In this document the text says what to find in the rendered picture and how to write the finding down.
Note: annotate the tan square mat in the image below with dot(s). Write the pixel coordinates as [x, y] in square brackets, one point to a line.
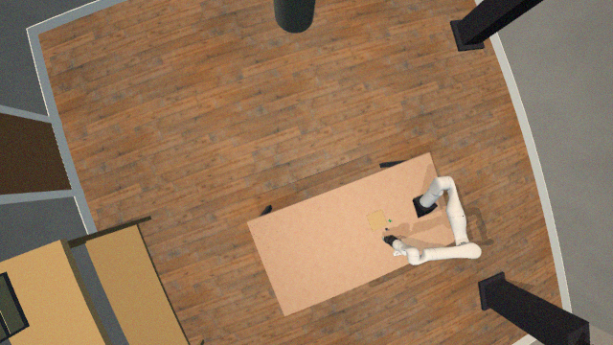
[377, 220]

